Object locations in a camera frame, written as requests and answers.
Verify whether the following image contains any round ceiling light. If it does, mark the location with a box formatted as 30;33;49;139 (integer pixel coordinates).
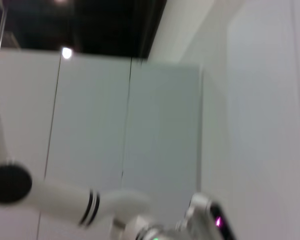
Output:
61;47;73;60

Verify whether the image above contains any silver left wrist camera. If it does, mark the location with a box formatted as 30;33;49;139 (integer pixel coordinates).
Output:
187;192;238;240

